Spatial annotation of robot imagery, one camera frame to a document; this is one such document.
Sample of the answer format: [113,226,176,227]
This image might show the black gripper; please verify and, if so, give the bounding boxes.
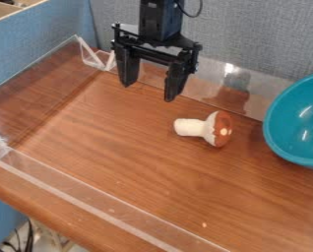
[113,23,203,102]

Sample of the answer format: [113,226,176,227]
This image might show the brown white toy mushroom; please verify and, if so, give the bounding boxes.
[175,110,233,148]

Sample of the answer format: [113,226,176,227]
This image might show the blue plastic bowl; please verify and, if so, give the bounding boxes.
[264,74,313,169]

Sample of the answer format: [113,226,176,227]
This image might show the clear acrylic back panel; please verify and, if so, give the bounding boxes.
[78,33,296,122]

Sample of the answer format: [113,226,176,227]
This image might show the clear acrylic panel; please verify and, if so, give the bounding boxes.
[78,33,296,122]
[0,35,100,146]
[0,136,231,252]

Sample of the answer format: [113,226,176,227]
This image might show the clear acrylic left panel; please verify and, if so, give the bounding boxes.
[0,35,100,146]

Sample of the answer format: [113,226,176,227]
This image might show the wooden shelf top left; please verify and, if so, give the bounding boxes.
[0,0,49,21]

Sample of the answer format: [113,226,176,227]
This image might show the clear acrylic front panel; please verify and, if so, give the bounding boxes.
[0,136,231,252]

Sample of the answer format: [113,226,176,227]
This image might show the clear acrylic corner bracket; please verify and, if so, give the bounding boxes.
[77,36,118,71]

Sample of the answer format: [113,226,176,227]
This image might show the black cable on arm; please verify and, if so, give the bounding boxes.
[176,0,204,19]

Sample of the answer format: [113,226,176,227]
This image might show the black cables under table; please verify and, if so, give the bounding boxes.
[0,219,37,252]

